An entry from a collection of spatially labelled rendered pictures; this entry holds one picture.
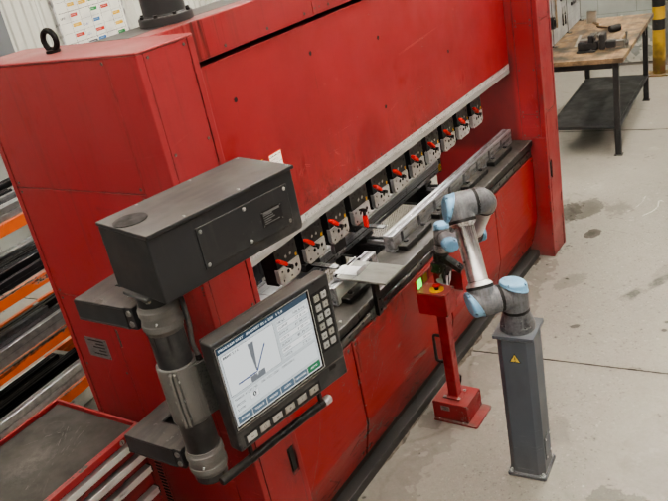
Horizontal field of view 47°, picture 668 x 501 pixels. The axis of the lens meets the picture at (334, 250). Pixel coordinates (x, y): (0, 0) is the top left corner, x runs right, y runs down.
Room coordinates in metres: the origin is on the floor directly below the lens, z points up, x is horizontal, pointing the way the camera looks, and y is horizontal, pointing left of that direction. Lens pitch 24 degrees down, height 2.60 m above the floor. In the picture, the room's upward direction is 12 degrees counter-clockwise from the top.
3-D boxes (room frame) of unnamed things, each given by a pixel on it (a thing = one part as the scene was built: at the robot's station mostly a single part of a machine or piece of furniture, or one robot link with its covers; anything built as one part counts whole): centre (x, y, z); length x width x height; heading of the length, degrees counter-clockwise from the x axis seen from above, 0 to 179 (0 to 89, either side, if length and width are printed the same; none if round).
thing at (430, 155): (4.08, -0.62, 1.26); 0.15 x 0.09 x 0.17; 143
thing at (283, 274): (2.97, 0.23, 1.26); 0.15 x 0.09 x 0.17; 143
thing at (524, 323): (2.85, -0.71, 0.82); 0.15 x 0.15 x 0.10
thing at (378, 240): (4.02, -0.09, 0.81); 0.64 x 0.08 x 0.14; 53
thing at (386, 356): (3.80, -0.46, 0.42); 3.00 x 0.21 x 0.83; 143
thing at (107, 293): (2.11, 0.55, 1.67); 0.40 x 0.24 x 0.07; 143
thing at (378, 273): (3.22, -0.14, 1.00); 0.26 x 0.18 x 0.01; 53
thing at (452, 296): (3.36, -0.47, 0.75); 0.20 x 0.16 x 0.18; 143
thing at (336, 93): (3.82, -0.42, 1.74); 3.00 x 0.08 x 0.80; 143
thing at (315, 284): (1.96, 0.24, 1.42); 0.45 x 0.12 x 0.36; 131
